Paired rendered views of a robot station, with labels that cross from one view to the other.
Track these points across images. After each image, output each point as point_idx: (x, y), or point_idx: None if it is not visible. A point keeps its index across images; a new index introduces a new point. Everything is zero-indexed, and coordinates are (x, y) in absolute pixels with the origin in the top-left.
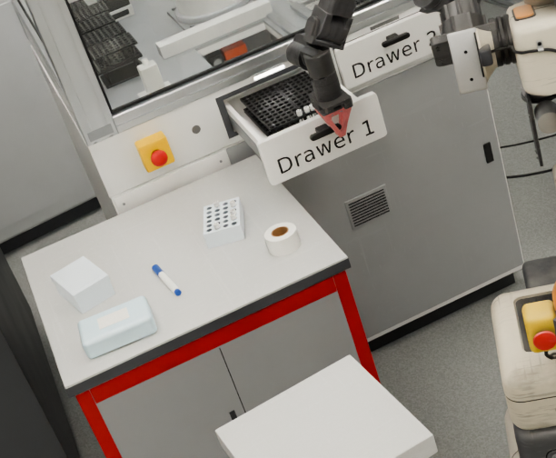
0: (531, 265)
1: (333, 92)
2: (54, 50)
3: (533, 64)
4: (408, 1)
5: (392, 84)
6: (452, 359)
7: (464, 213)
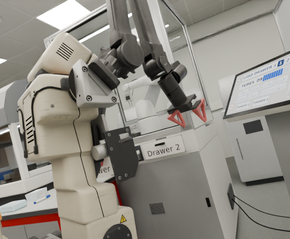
0: (53, 232)
1: None
2: None
3: (19, 117)
4: (169, 132)
5: (164, 162)
6: None
7: (198, 225)
